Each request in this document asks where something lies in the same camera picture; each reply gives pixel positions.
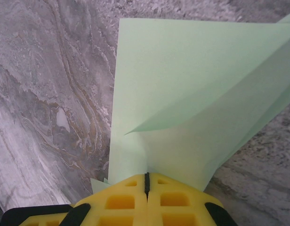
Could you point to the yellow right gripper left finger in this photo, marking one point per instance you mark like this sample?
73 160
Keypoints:
119 207

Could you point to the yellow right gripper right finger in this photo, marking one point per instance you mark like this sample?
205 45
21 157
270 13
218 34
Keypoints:
182 207

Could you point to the light green paper sheet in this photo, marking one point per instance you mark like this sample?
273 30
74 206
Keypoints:
182 70

